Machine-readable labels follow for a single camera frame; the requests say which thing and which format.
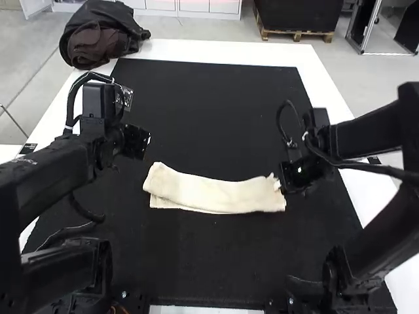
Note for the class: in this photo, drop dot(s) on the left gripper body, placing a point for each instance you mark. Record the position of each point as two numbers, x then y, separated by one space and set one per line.
135 142

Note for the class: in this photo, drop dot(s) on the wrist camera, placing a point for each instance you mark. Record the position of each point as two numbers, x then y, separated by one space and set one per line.
98 98
319 117

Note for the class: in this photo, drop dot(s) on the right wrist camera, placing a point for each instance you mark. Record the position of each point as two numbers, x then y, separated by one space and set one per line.
319 117

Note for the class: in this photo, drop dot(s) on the pale towel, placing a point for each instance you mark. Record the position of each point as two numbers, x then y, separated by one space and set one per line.
209 193

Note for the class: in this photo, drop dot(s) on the wooden pallet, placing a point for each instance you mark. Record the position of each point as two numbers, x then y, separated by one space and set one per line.
294 33

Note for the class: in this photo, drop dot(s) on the black mat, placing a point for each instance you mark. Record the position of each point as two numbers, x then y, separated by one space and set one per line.
209 114

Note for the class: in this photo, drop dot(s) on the black garment heap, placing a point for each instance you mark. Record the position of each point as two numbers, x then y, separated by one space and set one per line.
98 32

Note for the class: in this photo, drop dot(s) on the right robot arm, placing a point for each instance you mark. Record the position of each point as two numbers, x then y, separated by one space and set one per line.
366 131

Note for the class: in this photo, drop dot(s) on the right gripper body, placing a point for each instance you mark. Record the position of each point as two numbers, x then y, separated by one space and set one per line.
302 173

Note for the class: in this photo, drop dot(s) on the aluminium frame cart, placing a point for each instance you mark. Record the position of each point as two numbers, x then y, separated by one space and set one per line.
363 29

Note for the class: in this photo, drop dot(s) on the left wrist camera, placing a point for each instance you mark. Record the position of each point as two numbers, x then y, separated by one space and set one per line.
98 98

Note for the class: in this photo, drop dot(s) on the black crate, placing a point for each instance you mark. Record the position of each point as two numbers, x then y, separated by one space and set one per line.
298 14

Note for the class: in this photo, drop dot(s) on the white cupboard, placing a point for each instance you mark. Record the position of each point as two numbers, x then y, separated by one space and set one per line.
196 6

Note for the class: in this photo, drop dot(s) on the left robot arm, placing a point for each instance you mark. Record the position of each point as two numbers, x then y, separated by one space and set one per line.
49 170

